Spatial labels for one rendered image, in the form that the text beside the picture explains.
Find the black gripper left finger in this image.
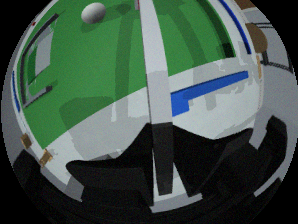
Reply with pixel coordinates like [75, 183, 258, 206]
[65, 123, 154, 206]

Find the green putting mat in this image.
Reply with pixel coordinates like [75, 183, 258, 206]
[16, 0, 226, 149]

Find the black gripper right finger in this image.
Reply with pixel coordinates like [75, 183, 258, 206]
[173, 124, 254, 197]

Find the white golf ball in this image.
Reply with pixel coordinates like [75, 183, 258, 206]
[81, 2, 106, 24]

